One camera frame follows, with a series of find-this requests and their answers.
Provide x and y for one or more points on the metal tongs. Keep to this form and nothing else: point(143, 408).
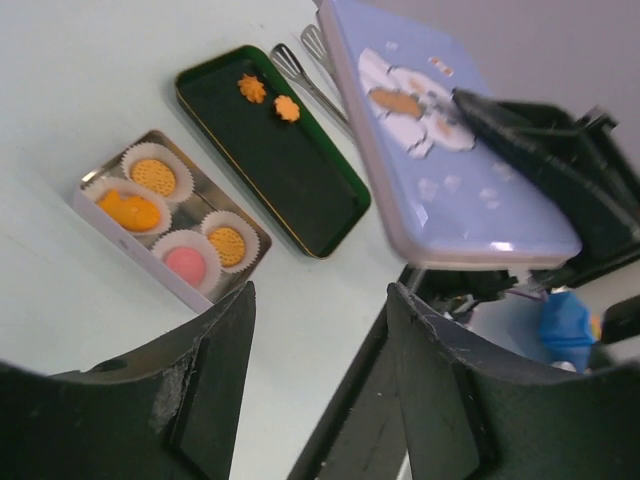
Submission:
point(290, 67)

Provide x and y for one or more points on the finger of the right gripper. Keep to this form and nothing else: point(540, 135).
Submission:
point(552, 150)

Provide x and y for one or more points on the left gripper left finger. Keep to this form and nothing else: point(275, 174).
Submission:
point(166, 410)

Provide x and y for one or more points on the white paper cup front-right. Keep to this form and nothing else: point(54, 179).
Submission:
point(218, 219)

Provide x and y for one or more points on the brown flower cookie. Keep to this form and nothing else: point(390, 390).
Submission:
point(287, 109)

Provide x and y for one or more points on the silver tin lid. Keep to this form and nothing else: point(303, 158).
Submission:
point(446, 200)

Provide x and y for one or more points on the round orange cookie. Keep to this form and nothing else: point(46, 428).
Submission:
point(230, 245)
point(154, 175)

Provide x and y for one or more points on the white paper cup back-left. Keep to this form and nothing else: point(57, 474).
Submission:
point(98, 189)

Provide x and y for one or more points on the pink round cookie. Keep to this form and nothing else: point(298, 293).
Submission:
point(188, 264)

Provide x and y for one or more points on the white paper cup front-left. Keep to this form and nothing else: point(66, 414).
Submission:
point(197, 241)

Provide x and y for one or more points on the white paper cup back-right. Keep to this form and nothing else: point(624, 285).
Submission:
point(184, 179)

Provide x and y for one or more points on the black tray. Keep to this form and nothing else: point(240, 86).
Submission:
point(294, 169)

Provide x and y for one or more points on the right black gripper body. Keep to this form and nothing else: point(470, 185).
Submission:
point(608, 241)

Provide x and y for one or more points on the orange pineapple cookie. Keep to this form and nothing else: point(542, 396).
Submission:
point(133, 213)

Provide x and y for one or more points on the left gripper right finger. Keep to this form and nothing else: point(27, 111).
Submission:
point(554, 424)

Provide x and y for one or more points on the lavender cookie tin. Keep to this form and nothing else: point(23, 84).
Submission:
point(188, 215)

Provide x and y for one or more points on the brown star cookie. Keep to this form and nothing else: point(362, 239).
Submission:
point(252, 89)

